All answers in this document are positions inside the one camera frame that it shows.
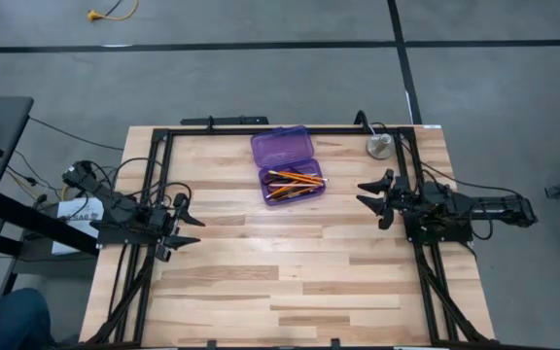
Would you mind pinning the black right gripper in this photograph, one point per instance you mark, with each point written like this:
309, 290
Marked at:
404, 197

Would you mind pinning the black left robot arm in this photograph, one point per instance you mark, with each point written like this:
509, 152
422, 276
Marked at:
115, 204

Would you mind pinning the white printed paper sheet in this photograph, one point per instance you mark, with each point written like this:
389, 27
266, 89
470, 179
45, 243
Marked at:
80, 211

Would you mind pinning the purple transparent pencil box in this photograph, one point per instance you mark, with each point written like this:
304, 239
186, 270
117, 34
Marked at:
282, 146

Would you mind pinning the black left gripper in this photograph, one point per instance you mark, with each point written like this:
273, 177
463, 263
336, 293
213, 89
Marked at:
162, 226

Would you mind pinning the pale wooden pencil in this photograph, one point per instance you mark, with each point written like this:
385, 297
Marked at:
299, 185

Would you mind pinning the black bracket bar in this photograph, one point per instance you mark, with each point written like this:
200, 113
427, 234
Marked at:
226, 120

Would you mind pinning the person's leg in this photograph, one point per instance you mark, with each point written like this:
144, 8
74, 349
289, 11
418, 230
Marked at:
8, 321

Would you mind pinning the black side desk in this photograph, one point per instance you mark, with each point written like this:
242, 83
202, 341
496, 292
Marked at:
3, 126

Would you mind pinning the black aluminium table frame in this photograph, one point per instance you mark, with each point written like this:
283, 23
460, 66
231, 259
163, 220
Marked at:
212, 131

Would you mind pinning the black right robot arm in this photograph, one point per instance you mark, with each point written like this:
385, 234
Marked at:
494, 206

